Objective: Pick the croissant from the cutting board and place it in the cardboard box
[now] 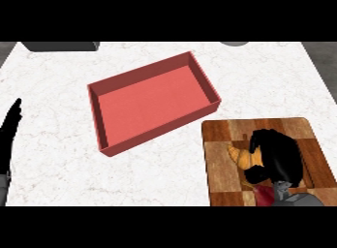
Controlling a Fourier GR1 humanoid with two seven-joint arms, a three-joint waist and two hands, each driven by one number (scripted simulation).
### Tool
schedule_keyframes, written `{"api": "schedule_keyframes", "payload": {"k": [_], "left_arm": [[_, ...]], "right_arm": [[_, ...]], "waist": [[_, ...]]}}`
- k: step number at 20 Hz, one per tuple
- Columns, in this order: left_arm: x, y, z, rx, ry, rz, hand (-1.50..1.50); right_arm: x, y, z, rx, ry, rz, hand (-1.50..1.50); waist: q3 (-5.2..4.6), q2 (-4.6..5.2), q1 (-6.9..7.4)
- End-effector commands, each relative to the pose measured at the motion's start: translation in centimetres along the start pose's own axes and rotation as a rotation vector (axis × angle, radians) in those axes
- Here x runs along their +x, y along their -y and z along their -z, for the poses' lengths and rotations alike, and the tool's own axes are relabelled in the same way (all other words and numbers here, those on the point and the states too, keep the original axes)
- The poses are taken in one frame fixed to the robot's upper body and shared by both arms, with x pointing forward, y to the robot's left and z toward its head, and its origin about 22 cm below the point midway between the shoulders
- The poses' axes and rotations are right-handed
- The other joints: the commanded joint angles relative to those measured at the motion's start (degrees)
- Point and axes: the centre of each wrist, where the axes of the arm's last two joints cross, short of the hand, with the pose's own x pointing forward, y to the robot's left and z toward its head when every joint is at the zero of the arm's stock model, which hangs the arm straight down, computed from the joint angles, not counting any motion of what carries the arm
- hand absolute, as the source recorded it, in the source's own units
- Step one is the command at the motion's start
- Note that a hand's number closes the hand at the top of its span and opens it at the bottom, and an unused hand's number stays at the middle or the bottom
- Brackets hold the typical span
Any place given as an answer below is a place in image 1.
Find dark red fruit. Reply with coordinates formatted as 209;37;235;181
253;183;276;207

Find golden brown croissant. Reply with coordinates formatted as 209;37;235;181
225;143;265;171

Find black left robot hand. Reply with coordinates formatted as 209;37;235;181
0;98;23;177

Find brown wooden cutting board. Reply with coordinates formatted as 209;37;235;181
200;116;337;207

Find red open box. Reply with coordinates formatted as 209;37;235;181
86;50;222;158

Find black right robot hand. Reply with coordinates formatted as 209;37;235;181
242;128;306;189

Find dark grey block appliance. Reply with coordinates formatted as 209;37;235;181
21;42;101;52

